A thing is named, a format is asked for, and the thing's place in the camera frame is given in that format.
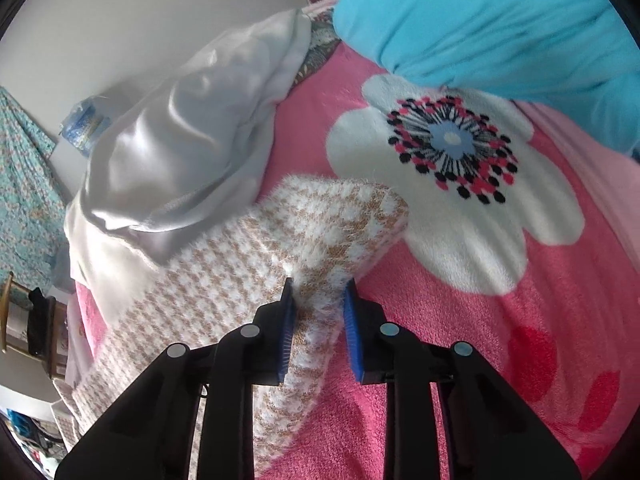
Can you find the beige white houndstooth sweater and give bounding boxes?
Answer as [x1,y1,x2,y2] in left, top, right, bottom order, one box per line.
[52,174,410,480]

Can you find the pink floral blanket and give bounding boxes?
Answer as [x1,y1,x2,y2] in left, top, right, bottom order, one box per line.
[75,0,640,480]

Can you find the teal floral curtain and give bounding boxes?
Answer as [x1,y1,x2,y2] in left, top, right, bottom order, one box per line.
[0,85,68,296]

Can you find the blue pillow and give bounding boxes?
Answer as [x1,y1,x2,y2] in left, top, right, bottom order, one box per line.
[332,0,640,161]

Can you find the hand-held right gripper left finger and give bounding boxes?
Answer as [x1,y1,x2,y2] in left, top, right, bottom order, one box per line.
[55,277,296,480]

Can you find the wooden chair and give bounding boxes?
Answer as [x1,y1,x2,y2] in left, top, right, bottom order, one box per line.
[0,270,66,381]

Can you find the blue water jug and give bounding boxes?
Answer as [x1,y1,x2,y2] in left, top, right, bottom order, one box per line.
[59,94,113,156]

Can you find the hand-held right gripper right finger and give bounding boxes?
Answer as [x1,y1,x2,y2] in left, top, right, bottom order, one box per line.
[342,280,583,480]

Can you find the black bag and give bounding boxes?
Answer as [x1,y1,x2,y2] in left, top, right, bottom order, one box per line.
[27,287,52,356]

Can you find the pale grey garment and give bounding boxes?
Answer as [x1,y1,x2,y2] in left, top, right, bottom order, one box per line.
[80,62,283,266]

